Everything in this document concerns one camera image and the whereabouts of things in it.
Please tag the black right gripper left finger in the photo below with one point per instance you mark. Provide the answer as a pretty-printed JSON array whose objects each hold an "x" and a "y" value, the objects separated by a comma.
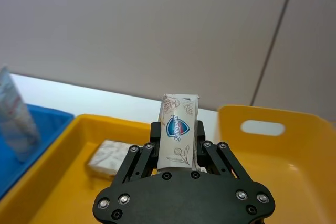
[{"x": 136, "y": 162}]

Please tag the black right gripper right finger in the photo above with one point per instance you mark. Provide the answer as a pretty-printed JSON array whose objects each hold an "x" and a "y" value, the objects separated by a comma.
[{"x": 220, "y": 161}]

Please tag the white floral soap box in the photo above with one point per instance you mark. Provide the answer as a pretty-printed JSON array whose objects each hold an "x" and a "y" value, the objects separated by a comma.
[{"x": 109, "y": 159}]

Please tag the yellow plastic tray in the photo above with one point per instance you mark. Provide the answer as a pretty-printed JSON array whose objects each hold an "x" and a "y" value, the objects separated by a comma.
[{"x": 283, "y": 171}]

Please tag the blue plastic tray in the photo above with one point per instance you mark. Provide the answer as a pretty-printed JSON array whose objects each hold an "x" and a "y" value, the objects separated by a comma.
[{"x": 47, "y": 129}]

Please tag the white and blue wrapped package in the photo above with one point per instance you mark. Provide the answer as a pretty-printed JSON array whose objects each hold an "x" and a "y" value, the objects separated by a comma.
[{"x": 17, "y": 119}]

